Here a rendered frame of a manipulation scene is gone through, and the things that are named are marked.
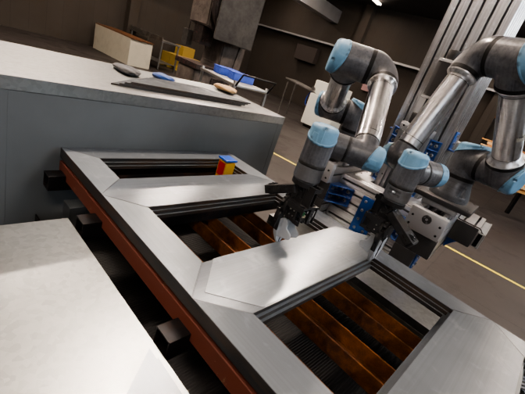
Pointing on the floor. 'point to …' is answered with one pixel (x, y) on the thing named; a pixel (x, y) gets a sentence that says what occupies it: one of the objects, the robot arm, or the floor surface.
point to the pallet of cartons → (178, 54)
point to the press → (219, 36)
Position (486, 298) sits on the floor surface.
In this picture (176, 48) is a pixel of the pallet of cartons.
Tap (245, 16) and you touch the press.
